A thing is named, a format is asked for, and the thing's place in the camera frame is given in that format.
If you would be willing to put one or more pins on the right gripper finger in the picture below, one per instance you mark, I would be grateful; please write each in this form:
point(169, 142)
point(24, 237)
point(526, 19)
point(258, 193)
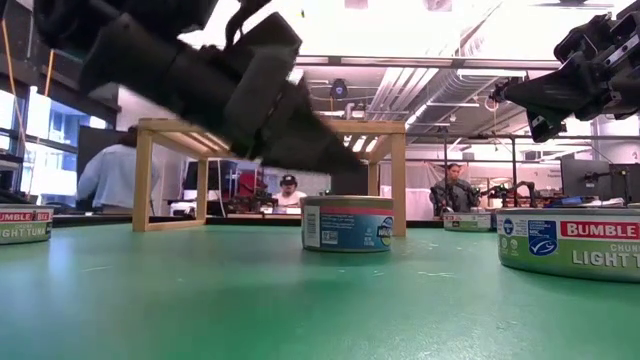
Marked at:
point(550, 95)
point(545, 127)

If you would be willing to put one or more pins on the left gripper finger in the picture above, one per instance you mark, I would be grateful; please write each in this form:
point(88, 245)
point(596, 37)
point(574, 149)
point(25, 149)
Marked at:
point(300, 130)
point(320, 164)

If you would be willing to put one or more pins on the blue and red fish can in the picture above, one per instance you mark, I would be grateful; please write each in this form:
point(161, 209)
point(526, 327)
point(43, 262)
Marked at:
point(350, 230)

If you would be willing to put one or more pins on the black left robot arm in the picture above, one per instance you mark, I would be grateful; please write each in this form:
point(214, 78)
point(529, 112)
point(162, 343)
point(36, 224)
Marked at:
point(125, 50)

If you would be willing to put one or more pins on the wooden slatted shelf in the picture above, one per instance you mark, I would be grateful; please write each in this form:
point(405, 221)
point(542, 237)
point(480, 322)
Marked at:
point(145, 175)

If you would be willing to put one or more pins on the black computer monitor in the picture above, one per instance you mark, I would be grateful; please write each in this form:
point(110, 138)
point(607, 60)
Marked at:
point(635, 190)
point(582, 177)

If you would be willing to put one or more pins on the red cart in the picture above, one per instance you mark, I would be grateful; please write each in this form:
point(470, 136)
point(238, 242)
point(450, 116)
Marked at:
point(250, 182)

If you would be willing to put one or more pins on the white draped table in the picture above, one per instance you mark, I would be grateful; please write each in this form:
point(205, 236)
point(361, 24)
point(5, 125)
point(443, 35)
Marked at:
point(419, 205)

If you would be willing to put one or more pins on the green table mat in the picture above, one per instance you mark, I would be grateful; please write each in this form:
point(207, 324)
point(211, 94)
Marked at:
point(250, 310)

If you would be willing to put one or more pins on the black partition panel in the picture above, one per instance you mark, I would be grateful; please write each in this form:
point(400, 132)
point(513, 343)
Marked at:
point(95, 142)

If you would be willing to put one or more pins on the black dome camera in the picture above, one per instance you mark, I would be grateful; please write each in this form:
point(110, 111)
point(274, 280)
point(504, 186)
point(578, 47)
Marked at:
point(339, 90)

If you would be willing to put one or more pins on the black table frame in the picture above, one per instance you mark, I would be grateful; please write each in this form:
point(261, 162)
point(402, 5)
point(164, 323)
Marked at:
point(90, 221)

